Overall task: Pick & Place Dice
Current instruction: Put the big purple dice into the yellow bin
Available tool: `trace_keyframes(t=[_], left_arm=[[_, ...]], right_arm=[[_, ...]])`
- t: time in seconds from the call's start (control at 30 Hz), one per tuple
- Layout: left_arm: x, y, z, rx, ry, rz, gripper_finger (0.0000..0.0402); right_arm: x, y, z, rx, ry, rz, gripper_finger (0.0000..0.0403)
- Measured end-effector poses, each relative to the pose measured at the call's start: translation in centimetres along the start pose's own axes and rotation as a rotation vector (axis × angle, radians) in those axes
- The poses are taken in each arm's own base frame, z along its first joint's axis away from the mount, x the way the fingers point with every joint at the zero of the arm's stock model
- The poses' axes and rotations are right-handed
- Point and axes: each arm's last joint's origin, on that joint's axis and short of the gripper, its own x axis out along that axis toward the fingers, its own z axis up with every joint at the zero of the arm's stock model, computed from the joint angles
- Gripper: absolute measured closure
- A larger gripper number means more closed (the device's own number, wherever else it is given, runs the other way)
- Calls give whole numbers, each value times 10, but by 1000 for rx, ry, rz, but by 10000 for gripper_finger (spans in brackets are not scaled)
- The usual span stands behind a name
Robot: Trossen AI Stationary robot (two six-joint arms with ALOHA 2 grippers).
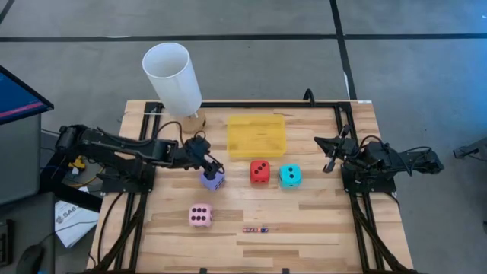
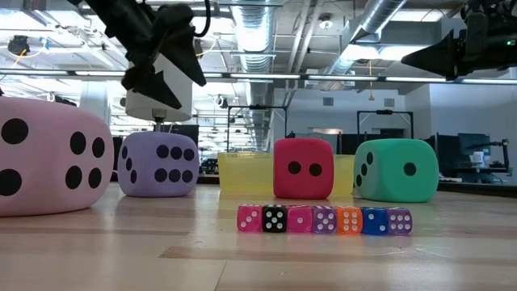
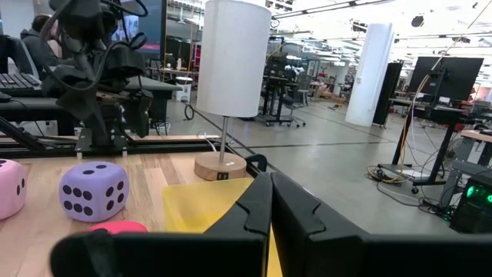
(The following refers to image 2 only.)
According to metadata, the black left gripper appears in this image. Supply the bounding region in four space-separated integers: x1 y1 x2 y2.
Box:
120 3 208 110

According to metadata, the yellow hanging pendant cord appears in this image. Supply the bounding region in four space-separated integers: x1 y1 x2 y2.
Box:
367 60 376 102

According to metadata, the small black die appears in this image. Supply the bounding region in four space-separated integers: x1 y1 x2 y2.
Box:
262 205 288 234

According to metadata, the small orange translucent die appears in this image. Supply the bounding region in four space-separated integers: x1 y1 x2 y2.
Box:
335 205 364 236

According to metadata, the white pillar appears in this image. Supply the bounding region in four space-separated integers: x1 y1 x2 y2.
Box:
79 92 112 137

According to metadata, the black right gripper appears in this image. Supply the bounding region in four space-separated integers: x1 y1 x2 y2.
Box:
401 11 517 80

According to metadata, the red foam die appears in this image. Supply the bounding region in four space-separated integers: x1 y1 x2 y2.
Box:
273 138 335 200

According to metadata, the teal foam die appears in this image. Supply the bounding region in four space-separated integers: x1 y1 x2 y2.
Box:
353 138 440 204

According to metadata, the black metal rack frame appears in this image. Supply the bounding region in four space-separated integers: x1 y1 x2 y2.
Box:
356 109 414 141

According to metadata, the small blue translucent die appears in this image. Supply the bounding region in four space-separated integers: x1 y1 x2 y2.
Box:
360 206 389 236

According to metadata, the black ceiling device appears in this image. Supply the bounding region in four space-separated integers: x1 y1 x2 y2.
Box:
7 35 32 56

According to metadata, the black computer monitor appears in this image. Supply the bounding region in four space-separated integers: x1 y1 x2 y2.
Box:
434 134 460 179
458 133 492 157
169 124 200 137

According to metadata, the pink foam die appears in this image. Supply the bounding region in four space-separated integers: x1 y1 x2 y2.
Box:
0 96 116 218

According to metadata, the long ceiling light strip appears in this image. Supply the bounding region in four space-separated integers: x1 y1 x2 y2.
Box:
0 69 517 85

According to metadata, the yellow translucent plastic tray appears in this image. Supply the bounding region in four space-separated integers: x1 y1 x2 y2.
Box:
217 152 355 197

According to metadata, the small purple translucent die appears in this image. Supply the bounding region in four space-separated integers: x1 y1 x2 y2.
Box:
311 205 338 234
386 207 414 236

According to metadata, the white shade table lamp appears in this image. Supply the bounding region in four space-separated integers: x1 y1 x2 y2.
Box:
125 52 195 134

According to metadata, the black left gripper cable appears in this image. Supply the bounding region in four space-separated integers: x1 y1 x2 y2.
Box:
192 0 212 39

